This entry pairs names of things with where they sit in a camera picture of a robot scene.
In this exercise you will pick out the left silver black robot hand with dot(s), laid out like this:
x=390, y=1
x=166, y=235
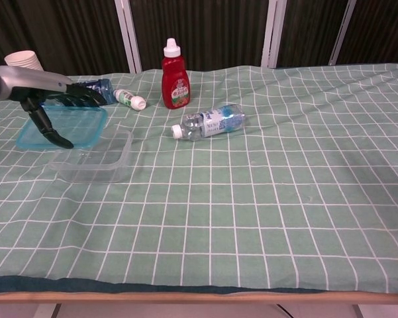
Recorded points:
x=29, y=81

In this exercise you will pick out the teal plastic container lid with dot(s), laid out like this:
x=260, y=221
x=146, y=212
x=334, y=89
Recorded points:
x=82, y=126

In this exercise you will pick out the clear plastic food container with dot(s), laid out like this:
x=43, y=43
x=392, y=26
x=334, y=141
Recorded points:
x=99, y=167

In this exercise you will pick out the stack of white paper cups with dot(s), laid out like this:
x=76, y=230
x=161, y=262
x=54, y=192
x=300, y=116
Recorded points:
x=23, y=60

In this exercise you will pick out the blue sports drink bottle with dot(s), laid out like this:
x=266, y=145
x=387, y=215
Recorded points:
x=104, y=89

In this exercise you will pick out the small white green bottle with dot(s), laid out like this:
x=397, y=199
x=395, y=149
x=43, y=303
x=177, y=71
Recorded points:
x=127, y=98

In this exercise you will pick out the red ketchup squeeze bottle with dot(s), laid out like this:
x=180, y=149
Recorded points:
x=175, y=79

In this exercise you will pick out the clear plastic water bottle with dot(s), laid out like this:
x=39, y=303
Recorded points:
x=215, y=122

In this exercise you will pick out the green checkered tablecloth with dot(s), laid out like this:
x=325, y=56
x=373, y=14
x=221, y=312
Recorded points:
x=238, y=205

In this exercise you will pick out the white screen frame post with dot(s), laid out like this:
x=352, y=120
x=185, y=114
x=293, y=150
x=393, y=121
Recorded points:
x=342, y=33
x=127, y=36
x=273, y=33

